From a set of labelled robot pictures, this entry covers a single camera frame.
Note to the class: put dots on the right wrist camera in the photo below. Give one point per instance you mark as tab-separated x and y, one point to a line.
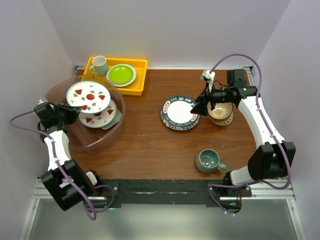
209	77

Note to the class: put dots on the cream patterned bowl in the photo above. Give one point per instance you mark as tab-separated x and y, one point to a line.
222	114

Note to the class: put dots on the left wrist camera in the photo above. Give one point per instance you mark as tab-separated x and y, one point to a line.
43	102

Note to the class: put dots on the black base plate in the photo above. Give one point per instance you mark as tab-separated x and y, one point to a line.
174	192

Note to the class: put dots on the dark floral plate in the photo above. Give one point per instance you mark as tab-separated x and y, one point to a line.
178	128

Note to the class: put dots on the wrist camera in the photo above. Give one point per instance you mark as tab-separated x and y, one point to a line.
43	102
209	77

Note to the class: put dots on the light blue divided plate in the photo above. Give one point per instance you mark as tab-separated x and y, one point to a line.
114	121

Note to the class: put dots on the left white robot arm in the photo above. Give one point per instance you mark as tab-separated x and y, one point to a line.
64	177

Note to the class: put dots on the pale green white mug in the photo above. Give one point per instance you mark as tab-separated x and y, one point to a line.
99	66

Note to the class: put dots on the teal ceramic mug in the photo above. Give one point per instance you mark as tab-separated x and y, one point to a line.
208	161

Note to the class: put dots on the green rim lettered plate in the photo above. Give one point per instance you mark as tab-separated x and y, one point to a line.
177	111

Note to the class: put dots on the clear pink plastic bin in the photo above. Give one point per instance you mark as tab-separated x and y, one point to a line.
81	137

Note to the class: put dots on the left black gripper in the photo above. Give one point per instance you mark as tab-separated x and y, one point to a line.
71	111

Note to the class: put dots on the yellow plastic tray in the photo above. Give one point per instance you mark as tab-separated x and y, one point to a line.
134	89

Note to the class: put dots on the watermelon plate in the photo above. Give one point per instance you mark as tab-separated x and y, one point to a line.
91	96
100	119

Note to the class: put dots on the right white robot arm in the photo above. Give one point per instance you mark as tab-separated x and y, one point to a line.
274	155

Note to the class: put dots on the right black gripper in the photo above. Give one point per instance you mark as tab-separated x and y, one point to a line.
201	108

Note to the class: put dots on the lime green plate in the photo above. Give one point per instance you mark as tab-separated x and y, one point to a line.
121	75

